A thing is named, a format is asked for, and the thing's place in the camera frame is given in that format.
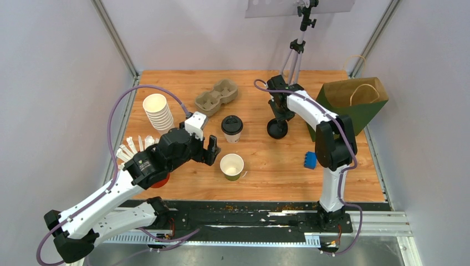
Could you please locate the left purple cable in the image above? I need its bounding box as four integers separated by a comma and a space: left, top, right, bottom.
35, 85, 192, 266

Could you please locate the purple cable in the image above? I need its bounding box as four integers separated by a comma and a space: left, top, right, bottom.
253, 79, 364, 257
35, 85, 192, 266

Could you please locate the green paper coffee cup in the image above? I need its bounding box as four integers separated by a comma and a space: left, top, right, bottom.
219, 154, 244, 181

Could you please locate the camera tripod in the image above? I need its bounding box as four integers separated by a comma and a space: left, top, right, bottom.
279, 0, 319, 85

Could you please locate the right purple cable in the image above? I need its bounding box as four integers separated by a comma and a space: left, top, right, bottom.
253, 79, 364, 257

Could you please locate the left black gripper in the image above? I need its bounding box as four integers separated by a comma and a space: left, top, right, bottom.
168, 129, 222, 173

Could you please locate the white paper coffee cup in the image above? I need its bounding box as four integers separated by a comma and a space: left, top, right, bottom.
224, 132, 241, 144

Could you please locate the red cup holder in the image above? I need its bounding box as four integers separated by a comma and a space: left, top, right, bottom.
151, 176, 170, 188

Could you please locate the stack of white paper cups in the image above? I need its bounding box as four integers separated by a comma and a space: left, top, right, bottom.
142, 94, 175, 135

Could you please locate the stack of black lids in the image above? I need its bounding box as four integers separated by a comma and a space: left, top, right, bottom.
267, 119, 288, 139

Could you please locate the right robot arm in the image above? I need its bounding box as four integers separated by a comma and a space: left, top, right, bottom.
266, 75, 357, 232

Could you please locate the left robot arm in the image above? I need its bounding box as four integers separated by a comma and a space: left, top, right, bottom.
44, 128, 221, 263

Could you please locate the black plastic cup lid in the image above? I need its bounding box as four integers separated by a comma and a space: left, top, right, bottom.
221, 115, 243, 135

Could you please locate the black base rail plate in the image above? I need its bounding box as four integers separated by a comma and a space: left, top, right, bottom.
110, 199, 392, 245

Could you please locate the blue toy brick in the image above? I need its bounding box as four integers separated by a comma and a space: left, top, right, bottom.
304, 151, 317, 170

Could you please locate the green paper bag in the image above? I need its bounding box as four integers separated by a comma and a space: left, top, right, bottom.
316, 77, 389, 136

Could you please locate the cardboard cup carrier tray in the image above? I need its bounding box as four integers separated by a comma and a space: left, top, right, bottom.
195, 79, 238, 117

